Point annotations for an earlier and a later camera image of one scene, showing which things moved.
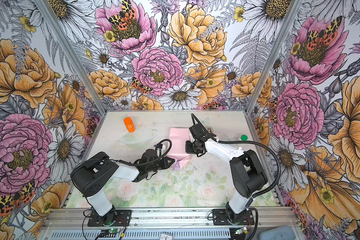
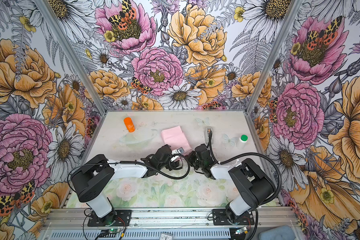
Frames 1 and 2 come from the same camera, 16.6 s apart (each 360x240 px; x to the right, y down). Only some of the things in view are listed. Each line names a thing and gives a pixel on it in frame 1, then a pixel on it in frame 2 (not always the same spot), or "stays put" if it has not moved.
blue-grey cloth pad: (283, 232) stays put
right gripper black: (188, 150) to (190, 156)
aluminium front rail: (77, 219) stays put
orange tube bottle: (129, 124) stays put
